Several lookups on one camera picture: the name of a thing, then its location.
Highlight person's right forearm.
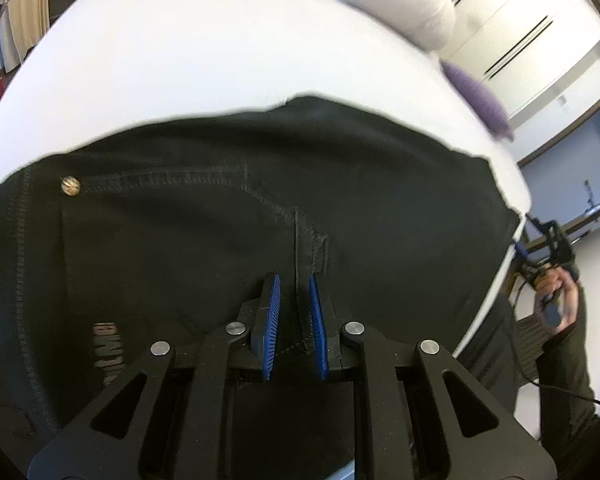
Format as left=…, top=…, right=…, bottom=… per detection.
left=534, top=285, right=600, bottom=433

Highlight white wardrobe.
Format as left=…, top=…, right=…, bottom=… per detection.
left=430, top=0, right=600, bottom=116

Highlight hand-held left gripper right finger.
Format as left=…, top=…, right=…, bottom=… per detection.
left=308, top=273, right=558, bottom=480

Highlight black cable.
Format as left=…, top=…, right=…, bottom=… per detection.
left=510, top=260, right=600, bottom=409

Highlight cream curtain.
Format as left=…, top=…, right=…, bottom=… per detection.
left=5, top=0, right=51, bottom=73

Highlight purple cushion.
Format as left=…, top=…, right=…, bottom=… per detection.
left=440, top=60, right=513, bottom=141

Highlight bed with white sheet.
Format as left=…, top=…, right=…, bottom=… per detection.
left=0, top=0, right=533, bottom=361

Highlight black denim pants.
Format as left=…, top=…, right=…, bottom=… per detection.
left=0, top=95, right=523, bottom=480

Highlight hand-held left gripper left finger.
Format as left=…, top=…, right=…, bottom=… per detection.
left=27, top=273, right=282, bottom=480

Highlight rolled white duvet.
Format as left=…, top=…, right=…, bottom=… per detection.
left=310, top=0, right=457, bottom=52

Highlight person's right hand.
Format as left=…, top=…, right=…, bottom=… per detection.
left=534, top=266, right=581, bottom=333

